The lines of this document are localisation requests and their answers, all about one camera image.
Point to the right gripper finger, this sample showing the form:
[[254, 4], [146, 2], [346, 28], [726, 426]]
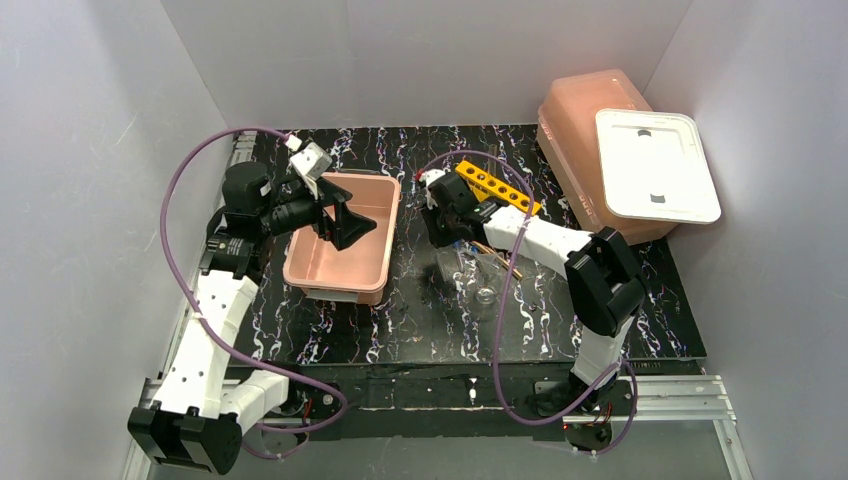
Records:
[[438, 234], [462, 231]]

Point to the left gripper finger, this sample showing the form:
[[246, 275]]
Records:
[[332, 197], [349, 227]]

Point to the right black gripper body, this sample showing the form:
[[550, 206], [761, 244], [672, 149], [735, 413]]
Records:
[[441, 216]]

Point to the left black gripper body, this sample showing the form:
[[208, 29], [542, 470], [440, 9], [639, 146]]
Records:
[[328, 211]]

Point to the clear glass test tube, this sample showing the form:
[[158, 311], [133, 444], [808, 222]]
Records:
[[492, 164]]

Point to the white plastic bottle red cap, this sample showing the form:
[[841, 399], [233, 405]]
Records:
[[449, 263]]

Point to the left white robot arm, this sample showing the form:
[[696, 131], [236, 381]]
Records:
[[213, 394]]

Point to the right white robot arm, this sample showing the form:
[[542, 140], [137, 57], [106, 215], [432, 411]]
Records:
[[606, 286]]

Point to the yellow test tube rack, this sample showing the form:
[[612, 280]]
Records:
[[485, 185]]

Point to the wooden test tube clamp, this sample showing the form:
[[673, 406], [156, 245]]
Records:
[[500, 258]]

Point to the clear plastic funnel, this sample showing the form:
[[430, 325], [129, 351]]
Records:
[[479, 270]]

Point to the open pink plastic bin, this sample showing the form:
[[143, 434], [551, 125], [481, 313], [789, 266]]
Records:
[[359, 273]]

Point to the clear glass beaker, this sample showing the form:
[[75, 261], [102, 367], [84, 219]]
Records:
[[482, 292]]

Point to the large pink storage box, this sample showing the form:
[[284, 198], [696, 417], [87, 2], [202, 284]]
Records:
[[567, 136]]

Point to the white box lid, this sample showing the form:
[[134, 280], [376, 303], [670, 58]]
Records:
[[654, 167]]

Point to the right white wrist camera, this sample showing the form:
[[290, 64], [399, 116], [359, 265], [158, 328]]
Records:
[[425, 178]]

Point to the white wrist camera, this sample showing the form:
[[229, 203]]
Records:
[[311, 162], [425, 178]]

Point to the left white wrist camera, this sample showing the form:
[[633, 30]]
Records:
[[311, 162]]

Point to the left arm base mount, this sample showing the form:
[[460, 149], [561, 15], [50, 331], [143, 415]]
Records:
[[299, 411]]

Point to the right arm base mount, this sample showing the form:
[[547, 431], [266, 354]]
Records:
[[594, 426]]

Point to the aluminium frame rail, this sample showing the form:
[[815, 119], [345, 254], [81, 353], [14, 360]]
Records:
[[418, 404]]

